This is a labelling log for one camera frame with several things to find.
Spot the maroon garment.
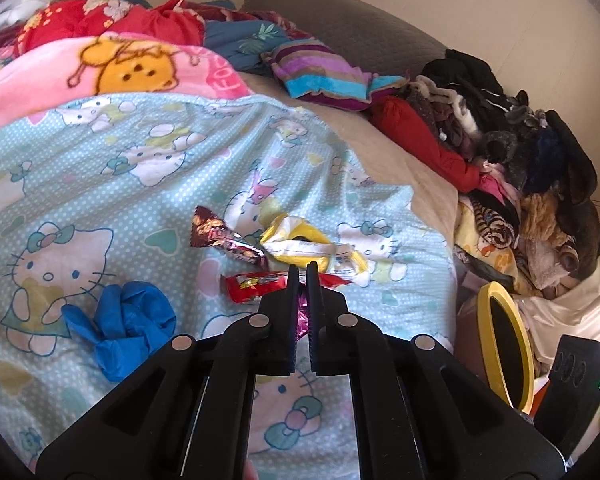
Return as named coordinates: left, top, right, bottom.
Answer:
left=407, top=87, right=473, bottom=158

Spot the pink bear print blanket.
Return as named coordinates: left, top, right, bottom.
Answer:
left=0, top=31, right=255, bottom=139

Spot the light blue cat print blanket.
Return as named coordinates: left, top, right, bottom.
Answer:
left=0, top=91, right=462, bottom=480

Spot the white cloth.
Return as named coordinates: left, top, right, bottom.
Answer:
left=0, top=0, right=49, bottom=27

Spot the magenta foil wrapper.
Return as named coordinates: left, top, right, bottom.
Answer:
left=296, top=284, right=314, bottom=347

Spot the grey fuzzy garment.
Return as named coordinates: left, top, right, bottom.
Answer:
left=482, top=130, right=531, bottom=191

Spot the brown candy wrapper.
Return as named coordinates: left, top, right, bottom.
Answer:
left=190, top=205, right=269, bottom=269

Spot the brown striped knit scarf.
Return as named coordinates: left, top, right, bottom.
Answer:
left=472, top=205, right=519, bottom=251

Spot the yellow white snack packet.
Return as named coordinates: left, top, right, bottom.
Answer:
left=259, top=214, right=371, bottom=289

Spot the yellow rimmed black trash bin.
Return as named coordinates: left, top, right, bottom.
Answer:
left=477, top=281, right=537, bottom=414

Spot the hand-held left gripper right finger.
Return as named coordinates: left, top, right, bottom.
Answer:
left=307, top=262, right=567, bottom=480

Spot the purple striped pillow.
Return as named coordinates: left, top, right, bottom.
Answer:
left=261, top=39, right=412, bottom=113

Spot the blue leaf print blanket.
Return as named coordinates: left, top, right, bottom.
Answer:
left=202, top=9, right=302, bottom=75

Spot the yellow cat print blanket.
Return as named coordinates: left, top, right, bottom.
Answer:
left=454, top=199, right=522, bottom=282

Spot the blue rubber glove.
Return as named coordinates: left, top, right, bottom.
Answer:
left=61, top=281, right=177, bottom=384

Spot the black jacket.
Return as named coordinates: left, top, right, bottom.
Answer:
left=422, top=49, right=507, bottom=112

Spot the beige bed sheet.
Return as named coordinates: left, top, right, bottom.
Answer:
left=237, top=71, right=462, bottom=247

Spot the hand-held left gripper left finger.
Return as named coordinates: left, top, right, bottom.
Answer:
left=36, top=265, right=300, bottom=480

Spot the tan plush coat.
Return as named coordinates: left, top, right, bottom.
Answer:
left=519, top=192, right=581, bottom=281

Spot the grey quilted headboard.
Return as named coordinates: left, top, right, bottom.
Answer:
left=240, top=0, right=452, bottom=82

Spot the ivory satin cloth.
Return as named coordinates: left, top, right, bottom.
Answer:
left=519, top=240, right=600, bottom=363

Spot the red floral blanket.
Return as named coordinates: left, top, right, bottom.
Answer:
left=19, top=0, right=207, bottom=54

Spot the red snack wrapper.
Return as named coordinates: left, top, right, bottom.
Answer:
left=220, top=270, right=354, bottom=306

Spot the red padded jacket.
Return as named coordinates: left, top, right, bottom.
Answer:
left=370, top=96, right=482, bottom=194

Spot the dark brown plush coat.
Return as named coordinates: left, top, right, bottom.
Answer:
left=544, top=109, right=600, bottom=282

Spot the pink garment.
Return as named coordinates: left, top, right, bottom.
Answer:
left=475, top=172, right=523, bottom=206

